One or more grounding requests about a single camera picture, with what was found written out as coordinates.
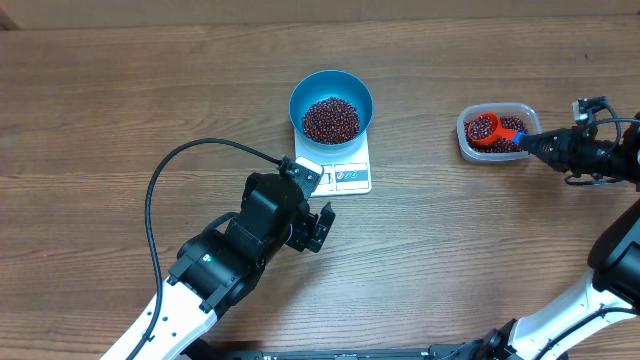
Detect orange scoop with blue handle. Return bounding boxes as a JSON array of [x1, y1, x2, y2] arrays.
[[466, 112, 527, 146]]

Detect blue metal bowl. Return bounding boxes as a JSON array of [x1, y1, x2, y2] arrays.
[[288, 70, 374, 139]]

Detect white digital kitchen scale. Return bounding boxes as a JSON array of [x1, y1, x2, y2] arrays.
[[294, 132, 372, 197]]

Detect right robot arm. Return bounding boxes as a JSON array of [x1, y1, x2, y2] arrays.
[[457, 116, 639, 360]]

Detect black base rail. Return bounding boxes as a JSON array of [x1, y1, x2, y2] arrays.
[[188, 340, 482, 360]]

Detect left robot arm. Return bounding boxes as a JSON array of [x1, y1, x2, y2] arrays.
[[104, 157, 335, 359]]

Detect red beans in bowl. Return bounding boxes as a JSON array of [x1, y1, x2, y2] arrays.
[[302, 97, 360, 145]]

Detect clear plastic container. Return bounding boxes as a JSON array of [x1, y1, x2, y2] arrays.
[[456, 102, 542, 164]]

